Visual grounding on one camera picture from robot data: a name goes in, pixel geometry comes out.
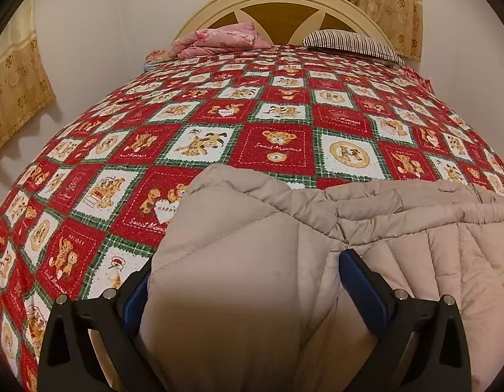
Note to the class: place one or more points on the cream wooden headboard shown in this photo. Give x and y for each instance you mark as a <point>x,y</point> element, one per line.
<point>284,12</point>

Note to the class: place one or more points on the yellow patterned curtain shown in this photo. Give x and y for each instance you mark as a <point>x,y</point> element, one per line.
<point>15,85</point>
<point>382,4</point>

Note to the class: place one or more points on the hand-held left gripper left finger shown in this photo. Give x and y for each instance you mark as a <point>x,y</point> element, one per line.
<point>134,298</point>

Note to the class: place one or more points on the pink floral quilt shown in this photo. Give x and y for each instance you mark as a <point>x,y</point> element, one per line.
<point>221,41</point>

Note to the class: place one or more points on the striped pillow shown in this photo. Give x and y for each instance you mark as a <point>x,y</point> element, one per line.
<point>354,44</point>

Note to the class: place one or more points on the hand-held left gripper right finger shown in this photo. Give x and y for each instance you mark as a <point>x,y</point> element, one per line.
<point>368,286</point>

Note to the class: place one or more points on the beige puffer jacket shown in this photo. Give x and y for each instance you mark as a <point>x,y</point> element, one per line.
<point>301,277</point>

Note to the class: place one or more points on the red bear print bedspread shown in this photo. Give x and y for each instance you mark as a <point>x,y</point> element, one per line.
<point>235,130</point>

